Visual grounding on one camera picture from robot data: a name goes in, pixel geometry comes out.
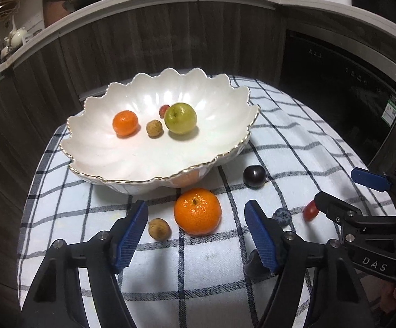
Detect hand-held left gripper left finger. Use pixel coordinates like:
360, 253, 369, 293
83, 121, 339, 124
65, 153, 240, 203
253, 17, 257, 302
20, 199, 150, 328

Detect green apple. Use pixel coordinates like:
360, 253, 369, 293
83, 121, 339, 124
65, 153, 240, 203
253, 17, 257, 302
164, 102, 198, 135

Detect dark wood lower cabinets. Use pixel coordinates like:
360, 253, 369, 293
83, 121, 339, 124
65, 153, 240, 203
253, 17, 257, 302
0, 2, 396, 281

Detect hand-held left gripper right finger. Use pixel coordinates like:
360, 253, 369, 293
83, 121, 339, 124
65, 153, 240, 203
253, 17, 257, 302
244, 199, 376, 328

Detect white teapot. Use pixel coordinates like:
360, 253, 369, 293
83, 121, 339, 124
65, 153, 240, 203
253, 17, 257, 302
4, 27, 28, 46

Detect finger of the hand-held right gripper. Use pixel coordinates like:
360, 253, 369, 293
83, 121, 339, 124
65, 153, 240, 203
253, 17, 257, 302
314, 191, 366, 228
351, 167, 396, 206

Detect wooden cutting board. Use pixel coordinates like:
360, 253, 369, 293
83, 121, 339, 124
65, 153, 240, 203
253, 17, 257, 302
42, 0, 79, 28

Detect black built-in dishwasher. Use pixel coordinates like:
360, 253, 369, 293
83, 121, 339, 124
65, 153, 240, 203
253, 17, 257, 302
280, 29, 396, 165

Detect blue checked white cloth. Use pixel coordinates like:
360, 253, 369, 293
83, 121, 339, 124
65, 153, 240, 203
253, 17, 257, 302
16, 74, 373, 328

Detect white scalloped ceramic bowl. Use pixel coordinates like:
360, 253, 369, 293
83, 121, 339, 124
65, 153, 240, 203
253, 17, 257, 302
59, 68, 261, 195

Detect blueberry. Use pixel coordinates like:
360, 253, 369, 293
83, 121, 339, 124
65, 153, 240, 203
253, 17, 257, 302
272, 208, 292, 228

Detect green energy label sticker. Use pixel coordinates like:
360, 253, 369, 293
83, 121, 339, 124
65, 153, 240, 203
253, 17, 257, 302
383, 97, 396, 124

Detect red cherry tomato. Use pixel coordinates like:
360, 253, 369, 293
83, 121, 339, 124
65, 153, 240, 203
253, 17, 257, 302
302, 200, 320, 221

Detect orange mandarin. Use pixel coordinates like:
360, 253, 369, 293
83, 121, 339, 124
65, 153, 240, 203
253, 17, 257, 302
174, 188, 222, 236
112, 110, 139, 136

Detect brown longan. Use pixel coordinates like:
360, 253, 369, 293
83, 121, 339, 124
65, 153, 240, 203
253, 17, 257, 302
146, 119, 164, 138
148, 218, 170, 241

